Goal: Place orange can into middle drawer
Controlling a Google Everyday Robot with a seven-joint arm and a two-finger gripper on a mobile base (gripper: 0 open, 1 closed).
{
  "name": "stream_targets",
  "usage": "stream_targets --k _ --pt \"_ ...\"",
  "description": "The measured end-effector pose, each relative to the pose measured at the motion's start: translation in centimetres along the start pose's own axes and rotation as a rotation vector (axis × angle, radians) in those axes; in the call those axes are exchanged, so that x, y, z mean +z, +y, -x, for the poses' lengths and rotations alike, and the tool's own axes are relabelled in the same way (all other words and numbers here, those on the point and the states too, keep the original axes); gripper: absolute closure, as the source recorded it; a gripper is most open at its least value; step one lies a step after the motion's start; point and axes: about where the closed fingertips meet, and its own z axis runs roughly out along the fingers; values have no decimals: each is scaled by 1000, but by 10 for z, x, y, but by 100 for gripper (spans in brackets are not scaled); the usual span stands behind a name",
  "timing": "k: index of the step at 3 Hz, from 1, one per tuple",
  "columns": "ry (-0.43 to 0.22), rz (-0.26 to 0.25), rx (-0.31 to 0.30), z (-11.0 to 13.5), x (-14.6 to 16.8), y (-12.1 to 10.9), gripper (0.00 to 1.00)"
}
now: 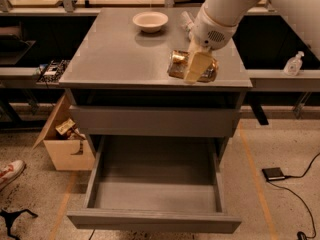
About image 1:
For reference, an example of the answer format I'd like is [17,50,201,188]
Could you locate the crumpled items in box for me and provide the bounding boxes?
[55,118,85,140]

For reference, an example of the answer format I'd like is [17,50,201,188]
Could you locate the hand sanitizer bottle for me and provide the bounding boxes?
[283,51,304,76]

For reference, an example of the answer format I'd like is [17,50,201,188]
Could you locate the white paper bowl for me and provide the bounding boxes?
[132,11,168,33]

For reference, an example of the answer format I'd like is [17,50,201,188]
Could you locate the black patterned device on shelf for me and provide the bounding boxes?
[38,60,69,83]

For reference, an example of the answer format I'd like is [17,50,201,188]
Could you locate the open grey middle drawer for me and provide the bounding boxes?
[68,136,241,234]

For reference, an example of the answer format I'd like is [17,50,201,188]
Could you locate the white and red sneaker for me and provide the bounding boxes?
[0,160,26,191]

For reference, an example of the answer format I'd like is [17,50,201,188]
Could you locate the grey drawer cabinet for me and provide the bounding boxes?
[59,8,252,154]

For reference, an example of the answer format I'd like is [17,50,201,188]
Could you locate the clear plastic water bottle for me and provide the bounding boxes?
[181,11,194,33]

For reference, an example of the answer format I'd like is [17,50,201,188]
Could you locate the black chair base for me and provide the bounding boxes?
[0,209,37,240]

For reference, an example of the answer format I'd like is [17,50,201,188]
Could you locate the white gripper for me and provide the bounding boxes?
[184,8,237,84]

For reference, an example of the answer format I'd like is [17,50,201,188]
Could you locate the closed grey top drawer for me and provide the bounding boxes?
[70,106,239,137]

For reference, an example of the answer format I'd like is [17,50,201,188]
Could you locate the cardboard box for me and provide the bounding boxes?
[33,95,95,171]

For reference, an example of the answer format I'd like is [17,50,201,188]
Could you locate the black floor cable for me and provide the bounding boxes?
[266,150,320,240]

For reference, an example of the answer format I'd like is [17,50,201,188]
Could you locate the long grey workbench shelf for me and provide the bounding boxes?
[0,67,320,92]

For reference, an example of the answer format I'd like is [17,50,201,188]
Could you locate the black foot pedal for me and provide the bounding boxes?
[262,167,285,181]

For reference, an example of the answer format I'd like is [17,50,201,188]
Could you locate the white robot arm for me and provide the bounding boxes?
[184,0,320,84]

